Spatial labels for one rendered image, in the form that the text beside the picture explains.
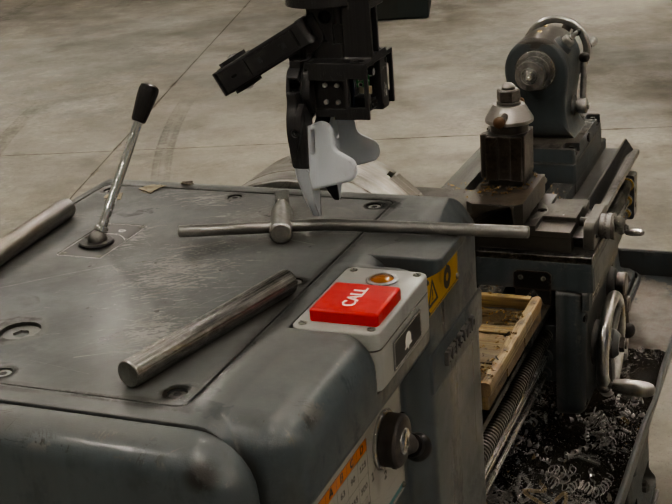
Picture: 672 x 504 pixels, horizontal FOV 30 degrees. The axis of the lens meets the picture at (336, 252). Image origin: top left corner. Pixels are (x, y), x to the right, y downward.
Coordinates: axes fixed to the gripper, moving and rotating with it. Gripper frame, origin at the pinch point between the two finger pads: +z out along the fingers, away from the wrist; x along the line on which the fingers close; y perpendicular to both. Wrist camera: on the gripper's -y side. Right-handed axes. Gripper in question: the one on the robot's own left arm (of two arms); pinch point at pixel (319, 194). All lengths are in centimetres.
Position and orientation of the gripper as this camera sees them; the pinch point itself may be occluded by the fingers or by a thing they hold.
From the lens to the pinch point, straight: 122.5
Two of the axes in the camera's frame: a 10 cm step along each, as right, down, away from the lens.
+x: 3.7, -3.6, 8.6
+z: 0.8, 9.3, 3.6
